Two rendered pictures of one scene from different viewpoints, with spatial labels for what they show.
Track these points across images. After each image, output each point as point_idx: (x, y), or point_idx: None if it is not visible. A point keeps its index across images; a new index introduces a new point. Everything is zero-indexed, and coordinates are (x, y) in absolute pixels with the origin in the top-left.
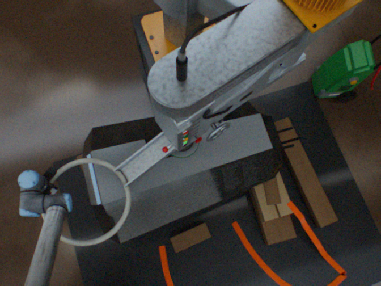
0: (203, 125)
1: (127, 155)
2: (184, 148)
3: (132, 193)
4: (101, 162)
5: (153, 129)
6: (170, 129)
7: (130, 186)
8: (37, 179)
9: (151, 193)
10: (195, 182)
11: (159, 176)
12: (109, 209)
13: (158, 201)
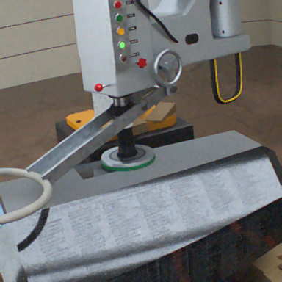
0: (144, 42)
1: None
2: (133, 158)
3: (56, 204)
4: (10, 168)
5: None
6: (100, 31)
7: (51, 200)
8: None
9: (87, 207)
10: (160, 194)
11: (97, 187)
12: (17, 228)
13: (100, 224)
